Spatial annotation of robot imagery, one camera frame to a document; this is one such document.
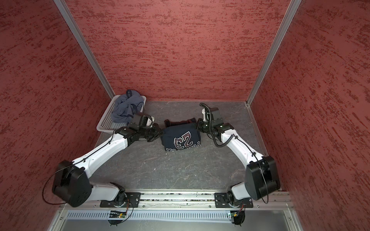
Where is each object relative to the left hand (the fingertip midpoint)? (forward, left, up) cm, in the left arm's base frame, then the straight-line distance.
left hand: (165, 134), depth 81 cm
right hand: (+5, -17, +1) cm, 17 cm away
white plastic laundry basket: (+15, +45, -12) cm, 49 cm away
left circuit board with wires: (-37, +24, -19) cm, 48 cm away
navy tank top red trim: (0, -7, -1) cm, 7 cm away
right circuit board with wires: (-37, -41, -20) cm, 58 cm away
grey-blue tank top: (+29, +34, -7) cm, 45 cm away
